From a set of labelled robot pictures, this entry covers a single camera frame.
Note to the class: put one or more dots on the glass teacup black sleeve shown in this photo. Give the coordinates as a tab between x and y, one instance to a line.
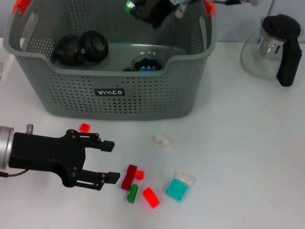
147	60
93	47

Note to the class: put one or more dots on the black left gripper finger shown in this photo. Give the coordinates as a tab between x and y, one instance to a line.
97	179
97	142

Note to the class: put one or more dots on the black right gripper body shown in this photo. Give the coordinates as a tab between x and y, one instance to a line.
159	12

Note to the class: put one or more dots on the orange red slope brick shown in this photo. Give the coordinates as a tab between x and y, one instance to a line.
151	198

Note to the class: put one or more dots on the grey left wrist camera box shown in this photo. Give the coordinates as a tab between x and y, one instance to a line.
1	71

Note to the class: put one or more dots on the grey perforated storage basket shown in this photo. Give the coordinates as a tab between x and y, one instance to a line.
143	95

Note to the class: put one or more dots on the white toy plate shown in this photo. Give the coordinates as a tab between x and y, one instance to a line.
187	177

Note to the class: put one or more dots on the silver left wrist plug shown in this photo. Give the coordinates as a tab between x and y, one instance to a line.
29	128

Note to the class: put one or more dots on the dark red long brick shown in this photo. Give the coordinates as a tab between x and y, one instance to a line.
128	177

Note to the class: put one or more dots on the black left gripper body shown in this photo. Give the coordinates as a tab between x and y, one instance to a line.
47	152

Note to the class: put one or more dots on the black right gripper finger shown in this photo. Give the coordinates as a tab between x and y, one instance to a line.
140	8

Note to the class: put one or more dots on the blue square toy plate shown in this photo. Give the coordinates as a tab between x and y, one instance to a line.
147	68

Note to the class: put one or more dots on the black clay teapot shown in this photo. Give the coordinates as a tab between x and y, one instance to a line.
66	50

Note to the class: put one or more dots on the white long toy brick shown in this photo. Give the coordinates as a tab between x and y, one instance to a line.
163	140

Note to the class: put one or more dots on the teal square toy plate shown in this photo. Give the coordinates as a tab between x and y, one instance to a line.
176	190

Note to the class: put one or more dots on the bright red small brick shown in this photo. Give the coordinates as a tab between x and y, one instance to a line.
140	174
84	127

